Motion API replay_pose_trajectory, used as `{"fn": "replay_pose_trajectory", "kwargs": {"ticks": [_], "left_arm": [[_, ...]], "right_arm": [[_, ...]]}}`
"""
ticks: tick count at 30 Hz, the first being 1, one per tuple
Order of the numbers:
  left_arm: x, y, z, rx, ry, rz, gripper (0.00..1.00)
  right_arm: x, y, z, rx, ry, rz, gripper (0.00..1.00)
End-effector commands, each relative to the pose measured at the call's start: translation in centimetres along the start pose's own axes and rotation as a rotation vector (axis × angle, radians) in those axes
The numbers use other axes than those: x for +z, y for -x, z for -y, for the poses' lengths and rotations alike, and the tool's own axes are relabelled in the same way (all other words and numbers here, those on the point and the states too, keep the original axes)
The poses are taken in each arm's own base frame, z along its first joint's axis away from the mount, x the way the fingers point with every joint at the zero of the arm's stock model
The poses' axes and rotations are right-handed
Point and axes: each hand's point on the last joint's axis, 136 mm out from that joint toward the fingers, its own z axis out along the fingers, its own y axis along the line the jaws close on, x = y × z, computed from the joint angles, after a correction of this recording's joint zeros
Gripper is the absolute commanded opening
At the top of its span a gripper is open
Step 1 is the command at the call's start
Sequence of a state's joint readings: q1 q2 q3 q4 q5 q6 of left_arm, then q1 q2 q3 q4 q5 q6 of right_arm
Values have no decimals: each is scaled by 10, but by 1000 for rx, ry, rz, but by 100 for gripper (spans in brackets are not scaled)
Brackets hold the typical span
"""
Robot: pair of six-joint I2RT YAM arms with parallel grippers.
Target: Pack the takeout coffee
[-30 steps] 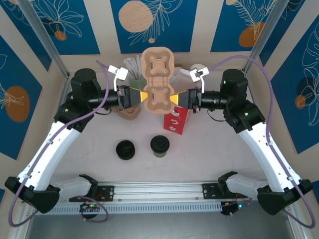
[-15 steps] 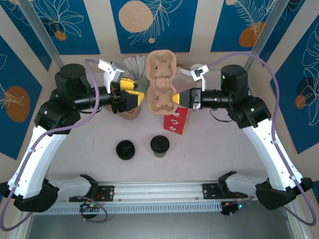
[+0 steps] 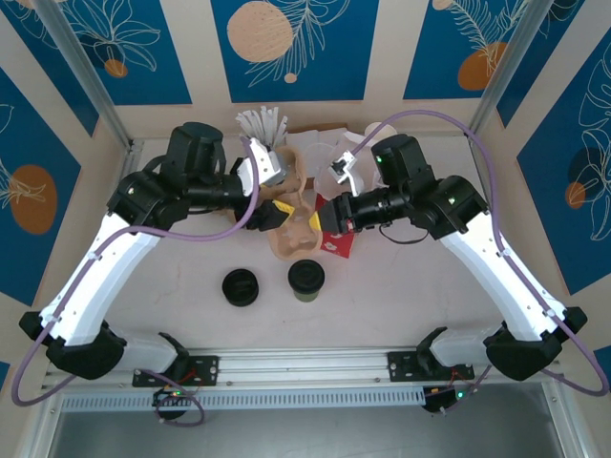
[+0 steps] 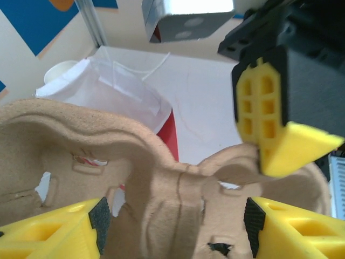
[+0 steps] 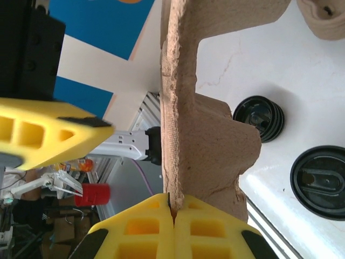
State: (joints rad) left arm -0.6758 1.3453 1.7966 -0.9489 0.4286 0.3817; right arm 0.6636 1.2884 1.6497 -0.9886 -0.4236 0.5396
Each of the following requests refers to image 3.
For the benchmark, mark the red white paper bag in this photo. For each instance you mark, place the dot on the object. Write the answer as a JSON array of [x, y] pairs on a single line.
[[336, 245]]

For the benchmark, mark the black plastic cup lid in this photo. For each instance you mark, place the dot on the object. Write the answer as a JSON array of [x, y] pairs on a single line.
[[307, 274]]

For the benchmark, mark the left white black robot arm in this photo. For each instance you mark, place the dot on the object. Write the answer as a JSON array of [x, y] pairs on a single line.
[[95, 286]]

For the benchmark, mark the white paper napkins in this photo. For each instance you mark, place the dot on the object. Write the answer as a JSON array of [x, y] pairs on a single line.
[[310, 143]]

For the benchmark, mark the brown cardboard napkin box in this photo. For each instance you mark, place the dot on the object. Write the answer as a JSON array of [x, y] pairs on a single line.
[[317, 128]]

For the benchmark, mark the stack of white paper cups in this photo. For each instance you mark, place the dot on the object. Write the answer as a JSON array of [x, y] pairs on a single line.
[[377, 129]]

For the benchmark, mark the black controller board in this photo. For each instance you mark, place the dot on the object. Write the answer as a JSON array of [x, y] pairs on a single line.
[[439, 401], [167, 397]]

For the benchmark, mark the aluminium mounting rail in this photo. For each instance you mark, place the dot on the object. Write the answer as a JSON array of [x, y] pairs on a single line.
[[305, 362]]

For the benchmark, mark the aluminium frame post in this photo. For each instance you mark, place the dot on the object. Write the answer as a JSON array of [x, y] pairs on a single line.
[[511, 67], [82, 67]]

